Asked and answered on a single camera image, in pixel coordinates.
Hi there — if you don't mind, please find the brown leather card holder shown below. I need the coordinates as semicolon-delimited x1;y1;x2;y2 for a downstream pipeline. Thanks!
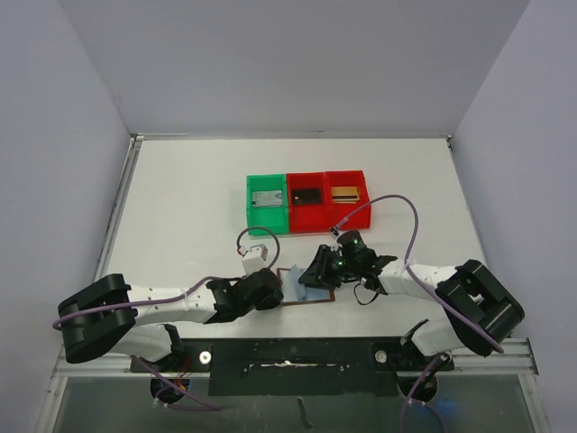
276;265;335;306

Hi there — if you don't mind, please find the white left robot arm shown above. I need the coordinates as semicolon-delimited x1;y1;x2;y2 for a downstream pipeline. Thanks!
53;268;283;371

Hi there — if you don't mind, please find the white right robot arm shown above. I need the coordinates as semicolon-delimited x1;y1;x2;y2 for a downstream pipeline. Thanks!
298;244;526;369

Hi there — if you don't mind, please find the gold card in red bin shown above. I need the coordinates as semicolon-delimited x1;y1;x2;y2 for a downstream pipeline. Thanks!
331;186;361;204

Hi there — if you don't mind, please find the black card in red bin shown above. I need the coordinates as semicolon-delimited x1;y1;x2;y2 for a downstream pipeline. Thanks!
291;188;322;206

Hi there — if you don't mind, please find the silver card in green bin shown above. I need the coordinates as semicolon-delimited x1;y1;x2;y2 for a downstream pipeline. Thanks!
252;189;284;207

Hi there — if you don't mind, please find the red plastic bin middle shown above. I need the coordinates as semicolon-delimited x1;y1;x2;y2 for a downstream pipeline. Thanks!
286;172;329;234

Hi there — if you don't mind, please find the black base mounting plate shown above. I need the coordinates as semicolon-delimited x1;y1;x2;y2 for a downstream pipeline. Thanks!
145;337;432;397

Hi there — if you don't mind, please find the green plastic bin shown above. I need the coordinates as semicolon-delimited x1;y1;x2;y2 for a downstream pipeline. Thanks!
246;174;289;235

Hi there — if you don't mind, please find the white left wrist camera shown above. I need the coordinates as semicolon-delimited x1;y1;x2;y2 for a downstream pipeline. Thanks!
239;244;268;276

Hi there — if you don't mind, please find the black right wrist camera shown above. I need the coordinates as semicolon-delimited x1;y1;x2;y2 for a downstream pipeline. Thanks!
337;230;367;256

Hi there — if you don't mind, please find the aluminium left frame rail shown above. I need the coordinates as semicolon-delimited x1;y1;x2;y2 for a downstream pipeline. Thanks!
93;134;144;281

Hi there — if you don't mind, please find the aluminium frame rail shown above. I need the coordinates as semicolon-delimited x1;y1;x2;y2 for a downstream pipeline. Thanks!
93;134;144;281
51;337;540;382

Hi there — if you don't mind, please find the aluminium front frame rail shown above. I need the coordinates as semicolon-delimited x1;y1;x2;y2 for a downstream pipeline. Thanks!
51;337;540;382

